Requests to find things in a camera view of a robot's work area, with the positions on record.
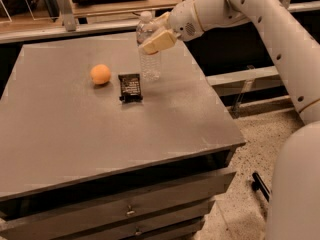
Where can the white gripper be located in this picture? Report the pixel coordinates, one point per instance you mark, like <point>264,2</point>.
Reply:
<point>182,21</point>

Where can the clear plastic water bottle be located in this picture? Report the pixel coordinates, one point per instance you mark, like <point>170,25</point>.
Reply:
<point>150,64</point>

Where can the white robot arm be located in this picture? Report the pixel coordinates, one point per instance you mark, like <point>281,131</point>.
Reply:
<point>294,211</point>

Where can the black snack packet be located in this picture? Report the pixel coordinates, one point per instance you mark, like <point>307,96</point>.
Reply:
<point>130,88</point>

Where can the orange fruit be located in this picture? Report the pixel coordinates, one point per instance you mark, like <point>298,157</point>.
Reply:
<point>100,74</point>

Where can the clear acrylic stand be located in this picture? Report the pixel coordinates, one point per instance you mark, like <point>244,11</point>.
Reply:
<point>36,9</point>

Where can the grey drawer cabinet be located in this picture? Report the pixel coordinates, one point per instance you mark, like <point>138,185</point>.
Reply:
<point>65,140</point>

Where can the black bar on floor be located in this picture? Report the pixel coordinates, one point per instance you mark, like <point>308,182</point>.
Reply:
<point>258,184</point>

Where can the lower drawer with knob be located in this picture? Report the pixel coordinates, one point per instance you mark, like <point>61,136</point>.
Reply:
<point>166,224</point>

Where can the drawer with knob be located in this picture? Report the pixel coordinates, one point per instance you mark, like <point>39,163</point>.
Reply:
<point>166,224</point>
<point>117,208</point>

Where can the top drawer with knob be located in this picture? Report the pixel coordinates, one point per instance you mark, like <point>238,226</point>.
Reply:
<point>117,208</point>

